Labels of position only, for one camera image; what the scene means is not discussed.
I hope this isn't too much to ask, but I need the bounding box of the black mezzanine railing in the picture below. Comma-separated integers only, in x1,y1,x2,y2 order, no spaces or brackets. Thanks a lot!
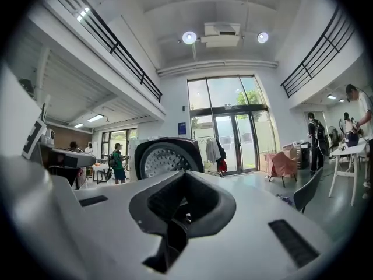
49,0,163,104
280,6,357,99

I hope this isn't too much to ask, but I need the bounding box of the purple rice cooker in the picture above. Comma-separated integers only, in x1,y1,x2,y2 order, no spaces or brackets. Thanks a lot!
133,137,205,182

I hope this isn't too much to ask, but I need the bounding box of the black-framed side window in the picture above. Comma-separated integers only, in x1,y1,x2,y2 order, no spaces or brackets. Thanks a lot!
101,128,138,157

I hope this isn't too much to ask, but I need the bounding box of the grey chair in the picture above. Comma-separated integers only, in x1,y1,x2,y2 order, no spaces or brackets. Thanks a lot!
293,167,324,214

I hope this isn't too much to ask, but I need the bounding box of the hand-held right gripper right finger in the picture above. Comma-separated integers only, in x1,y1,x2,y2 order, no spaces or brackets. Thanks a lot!
171,170,333,280

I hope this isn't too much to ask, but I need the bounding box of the pink cloth over boxes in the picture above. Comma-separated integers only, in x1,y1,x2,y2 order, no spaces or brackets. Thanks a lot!
263,150,298,188

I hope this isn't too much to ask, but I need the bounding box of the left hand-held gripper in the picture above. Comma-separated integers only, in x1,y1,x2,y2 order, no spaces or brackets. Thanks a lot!
21,118,97,169

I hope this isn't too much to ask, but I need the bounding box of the black-framed glass entrance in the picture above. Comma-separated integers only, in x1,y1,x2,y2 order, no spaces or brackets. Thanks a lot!
187,76,277,176

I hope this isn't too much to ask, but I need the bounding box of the clothes rack with garments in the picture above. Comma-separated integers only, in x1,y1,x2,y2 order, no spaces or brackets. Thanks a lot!
200,137,228,173

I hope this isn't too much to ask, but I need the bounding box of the white ceiling air conditioner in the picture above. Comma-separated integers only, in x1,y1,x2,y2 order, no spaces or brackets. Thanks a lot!
200,22,241,48

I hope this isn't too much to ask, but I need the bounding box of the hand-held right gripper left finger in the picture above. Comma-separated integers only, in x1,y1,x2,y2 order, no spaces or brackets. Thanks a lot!
51,169,188,280

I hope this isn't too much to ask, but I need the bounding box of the white cabinet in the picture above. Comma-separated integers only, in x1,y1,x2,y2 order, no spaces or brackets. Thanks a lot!
128,137,146,182

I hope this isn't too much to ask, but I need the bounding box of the white table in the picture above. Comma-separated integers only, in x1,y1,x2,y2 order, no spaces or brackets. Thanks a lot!
328,138,371,207

